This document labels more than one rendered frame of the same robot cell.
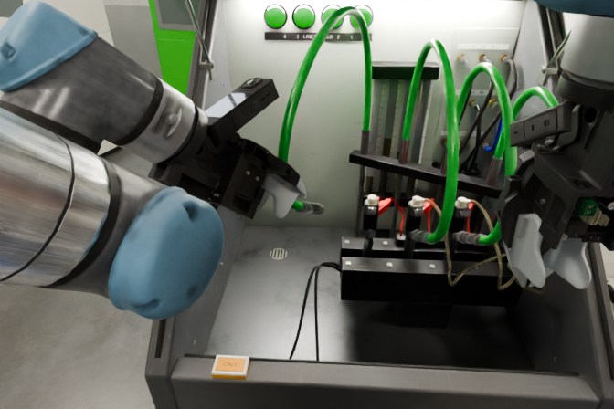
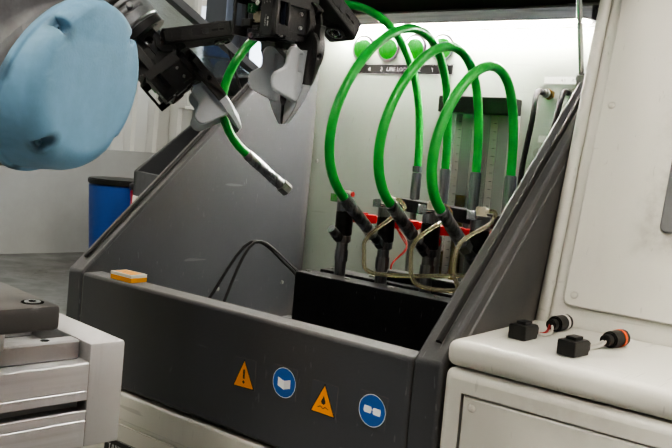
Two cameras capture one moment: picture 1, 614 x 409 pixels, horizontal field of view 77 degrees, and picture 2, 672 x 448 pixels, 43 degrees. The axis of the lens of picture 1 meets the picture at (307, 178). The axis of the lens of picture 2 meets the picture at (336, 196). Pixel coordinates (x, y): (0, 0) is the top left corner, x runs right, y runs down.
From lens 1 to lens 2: 1.05 m
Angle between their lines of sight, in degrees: 43
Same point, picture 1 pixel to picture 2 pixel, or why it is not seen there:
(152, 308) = not seen: hidden behind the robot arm
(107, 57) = not seen: outside the picture
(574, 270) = (279, 81)
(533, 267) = (256, 78)
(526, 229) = (270, 61)
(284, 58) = (366, 93)
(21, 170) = not seen: outside the picture
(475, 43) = (564, 76)
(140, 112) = not seen: outside the picture
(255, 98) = (207, 26)
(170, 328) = (108, 240)
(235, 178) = (162, 63)
